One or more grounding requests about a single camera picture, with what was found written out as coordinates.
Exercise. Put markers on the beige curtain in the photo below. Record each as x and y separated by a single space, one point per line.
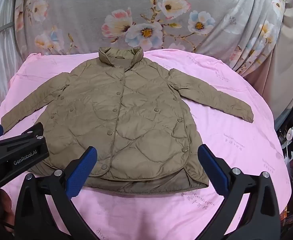
286 67

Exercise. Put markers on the pink blanket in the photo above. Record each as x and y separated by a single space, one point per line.
224 142

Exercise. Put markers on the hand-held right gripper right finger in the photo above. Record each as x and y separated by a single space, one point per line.
212 172

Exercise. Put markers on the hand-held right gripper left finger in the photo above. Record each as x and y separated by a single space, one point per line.
82 172

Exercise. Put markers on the grey floral bed sheet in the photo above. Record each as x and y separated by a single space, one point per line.
86 17

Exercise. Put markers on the person's left hand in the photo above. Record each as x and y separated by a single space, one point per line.
6 202

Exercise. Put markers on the white curtain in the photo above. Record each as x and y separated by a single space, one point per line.
1 60

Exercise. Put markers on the olive quilted jacket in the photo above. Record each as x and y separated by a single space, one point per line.
136 105

